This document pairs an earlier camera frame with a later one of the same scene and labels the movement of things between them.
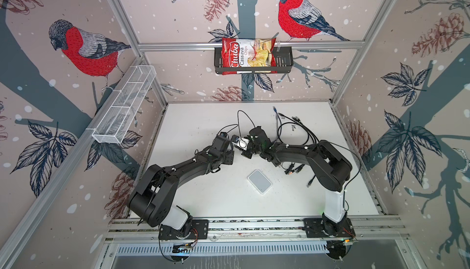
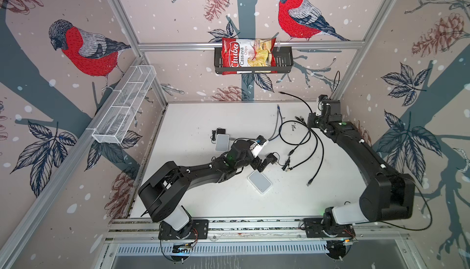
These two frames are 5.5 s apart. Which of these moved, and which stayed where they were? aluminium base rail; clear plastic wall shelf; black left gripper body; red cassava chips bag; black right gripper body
Moved: black left gripper body; black right gripper body
Stayed: aluminium base rail; red cassava chips bag; clear plastic wall shelf
